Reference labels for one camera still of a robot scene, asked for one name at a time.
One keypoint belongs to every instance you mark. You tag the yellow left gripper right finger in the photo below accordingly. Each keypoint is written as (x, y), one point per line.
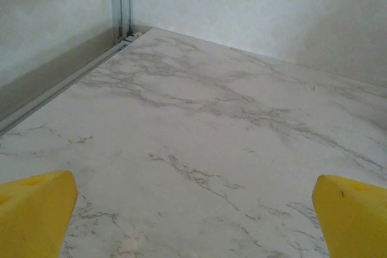
(353, 221)

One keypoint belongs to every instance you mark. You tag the aluminium side rail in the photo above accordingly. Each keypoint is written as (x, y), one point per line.
(60, 86)

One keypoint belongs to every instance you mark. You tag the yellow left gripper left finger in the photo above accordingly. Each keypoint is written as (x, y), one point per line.
(33, 218)

